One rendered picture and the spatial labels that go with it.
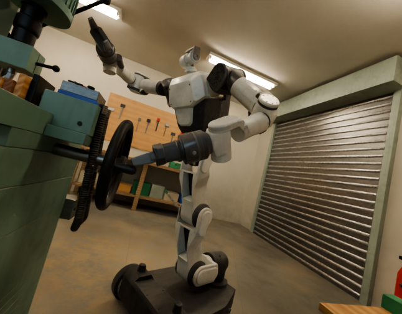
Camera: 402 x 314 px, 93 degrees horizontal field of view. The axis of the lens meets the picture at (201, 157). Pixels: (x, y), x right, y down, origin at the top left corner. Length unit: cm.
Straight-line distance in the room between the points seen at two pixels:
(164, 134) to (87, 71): 180
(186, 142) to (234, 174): 405
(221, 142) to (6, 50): 63
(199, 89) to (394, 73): 246
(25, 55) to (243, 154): 428
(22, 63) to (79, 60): 378
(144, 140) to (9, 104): 357
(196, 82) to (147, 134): 313
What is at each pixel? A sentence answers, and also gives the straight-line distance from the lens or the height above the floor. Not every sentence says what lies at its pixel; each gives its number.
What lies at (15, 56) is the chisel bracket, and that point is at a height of 103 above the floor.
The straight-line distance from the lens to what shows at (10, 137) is 54.
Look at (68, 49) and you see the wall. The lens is 465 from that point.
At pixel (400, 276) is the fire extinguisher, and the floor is 43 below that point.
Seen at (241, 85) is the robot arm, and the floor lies 124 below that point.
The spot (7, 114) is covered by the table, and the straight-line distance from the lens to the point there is 51.
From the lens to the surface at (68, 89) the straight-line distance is 67.
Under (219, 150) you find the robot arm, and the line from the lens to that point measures 56.
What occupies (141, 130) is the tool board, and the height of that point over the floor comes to 142.
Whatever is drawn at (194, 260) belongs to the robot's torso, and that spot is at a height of 36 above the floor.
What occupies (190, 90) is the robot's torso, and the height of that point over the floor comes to 122.
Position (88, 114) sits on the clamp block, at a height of 92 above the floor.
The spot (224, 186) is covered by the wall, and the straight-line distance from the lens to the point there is 446.
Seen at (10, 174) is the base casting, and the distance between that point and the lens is 58.
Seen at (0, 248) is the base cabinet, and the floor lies 56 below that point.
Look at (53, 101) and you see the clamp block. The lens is 66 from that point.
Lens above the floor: 84
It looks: 6 degrees up
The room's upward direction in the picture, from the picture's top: 15 degrees clockwise
